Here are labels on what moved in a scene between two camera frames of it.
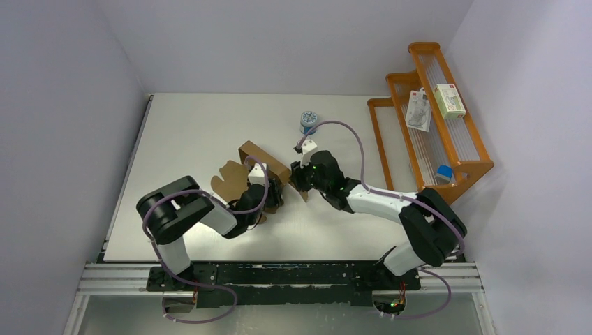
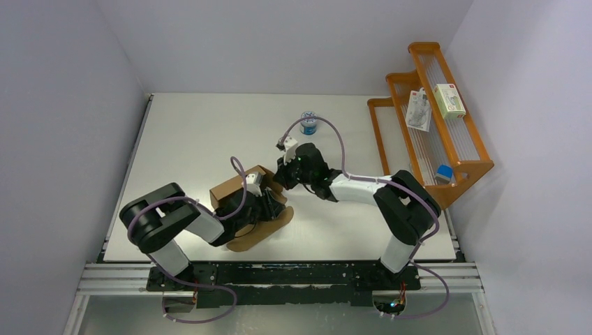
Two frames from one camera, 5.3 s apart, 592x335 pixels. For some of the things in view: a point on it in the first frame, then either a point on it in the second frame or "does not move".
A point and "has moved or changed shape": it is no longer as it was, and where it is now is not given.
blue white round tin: x=308 y=120 does not move
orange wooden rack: x=426 y=139 does not move
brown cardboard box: x=274 y=209 has moved or changed shape
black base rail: x=283 y=284 does not move
